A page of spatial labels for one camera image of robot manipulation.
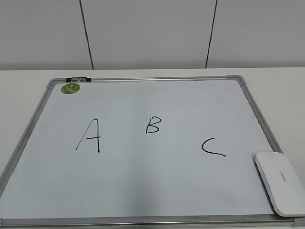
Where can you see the white whiteboard eraser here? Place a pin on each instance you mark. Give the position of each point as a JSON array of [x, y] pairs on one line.
[[282, 184]]

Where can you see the white framed whiteboard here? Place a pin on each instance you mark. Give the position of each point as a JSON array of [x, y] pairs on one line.
[[141, 153]]

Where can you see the green round magnet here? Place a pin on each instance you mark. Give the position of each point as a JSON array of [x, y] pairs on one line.
[[70, 88]]

